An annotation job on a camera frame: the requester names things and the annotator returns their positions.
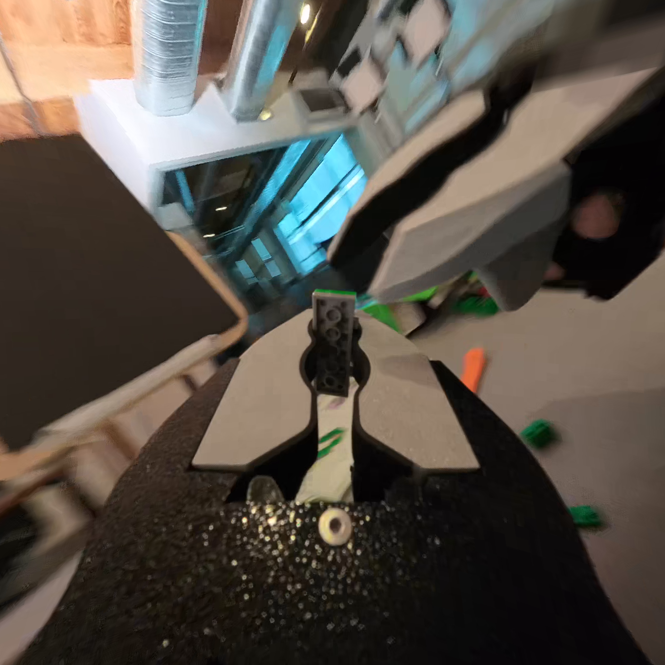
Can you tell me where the orange brick separator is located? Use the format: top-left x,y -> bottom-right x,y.
460,347 -> 487,394

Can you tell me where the grey plate with green bricks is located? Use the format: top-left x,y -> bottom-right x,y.
311,288 -> 358,398

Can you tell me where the black board with wooden edge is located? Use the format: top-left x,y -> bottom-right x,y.
0,134 -> 250,453

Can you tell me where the green brick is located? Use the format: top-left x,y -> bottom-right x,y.
521,419 -> 558,449

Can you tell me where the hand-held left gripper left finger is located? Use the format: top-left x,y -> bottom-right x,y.
191,311 -> 319,472

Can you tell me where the grey desk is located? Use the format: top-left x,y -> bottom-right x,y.
405,283 -> 665,665

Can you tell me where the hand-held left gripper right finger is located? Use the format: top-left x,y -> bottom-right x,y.
353,311 -> 481,475

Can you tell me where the instruction booklet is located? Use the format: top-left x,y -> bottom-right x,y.
295,395 -> 355,503

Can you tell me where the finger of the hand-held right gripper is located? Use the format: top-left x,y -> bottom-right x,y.
327,65 -> 538,292
364,65 -> 665,304

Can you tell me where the person's right hand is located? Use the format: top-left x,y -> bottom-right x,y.
570,191 -> 624,241

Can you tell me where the white bar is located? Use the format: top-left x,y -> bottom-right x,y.
31,332 -> 225,443

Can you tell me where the silver ventilation duct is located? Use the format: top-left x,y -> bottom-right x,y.
132,0 -> 209,117

